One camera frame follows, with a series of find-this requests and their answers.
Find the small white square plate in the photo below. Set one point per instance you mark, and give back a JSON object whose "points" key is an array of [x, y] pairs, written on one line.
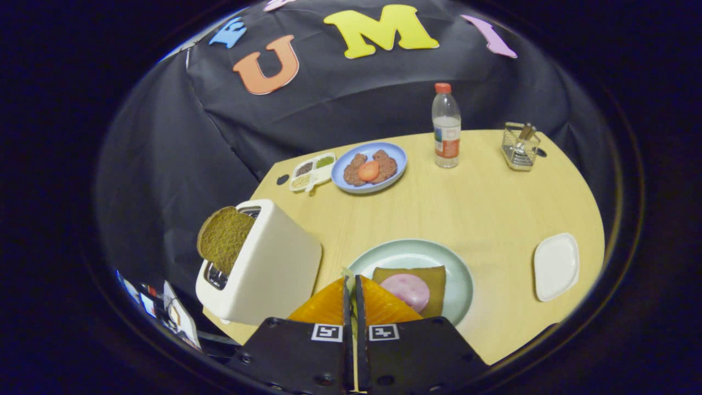
{"points": [[556, 267]]}

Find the black backdrop cloth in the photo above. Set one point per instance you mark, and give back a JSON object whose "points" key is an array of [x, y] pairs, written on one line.
{"points": [[329, 99]]}

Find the white toaster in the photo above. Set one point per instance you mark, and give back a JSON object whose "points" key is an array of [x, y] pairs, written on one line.
{"points": [[274, 263]]}

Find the brown toast slice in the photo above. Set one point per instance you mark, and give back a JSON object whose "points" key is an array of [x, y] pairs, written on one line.
{"points": [[222, 238]]}

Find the orange tomato slice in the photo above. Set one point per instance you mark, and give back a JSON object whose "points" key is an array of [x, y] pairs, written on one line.
{"points": [[368, 170]]}

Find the clear plastic water bottle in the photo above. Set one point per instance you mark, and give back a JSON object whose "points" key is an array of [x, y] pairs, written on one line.
{"points": [[447, 137]]}

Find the pink ham slice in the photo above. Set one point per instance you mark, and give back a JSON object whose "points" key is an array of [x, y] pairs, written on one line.
{"points": [[408, 291]]}

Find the white divided seasoning tray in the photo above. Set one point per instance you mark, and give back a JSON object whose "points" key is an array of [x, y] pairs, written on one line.
{"points": [[318, 174]]}

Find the pale green round plate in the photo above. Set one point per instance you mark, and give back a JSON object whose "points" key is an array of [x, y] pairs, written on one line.
{"points": [[406, 252]]}

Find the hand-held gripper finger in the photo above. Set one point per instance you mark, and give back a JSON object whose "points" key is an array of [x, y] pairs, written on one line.
{"points": [[360, 307], [347, 307]]}

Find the blue round plate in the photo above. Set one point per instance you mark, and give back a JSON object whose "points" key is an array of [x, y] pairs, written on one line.
{"points": [[395, 156]]}

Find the brown bread slice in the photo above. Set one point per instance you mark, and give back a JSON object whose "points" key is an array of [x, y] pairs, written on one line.
{"points": [[434, 277]]}

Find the brown meat patty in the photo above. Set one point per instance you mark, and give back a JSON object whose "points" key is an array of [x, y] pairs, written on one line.
{"points": [[386, 164], [354, 173]]}

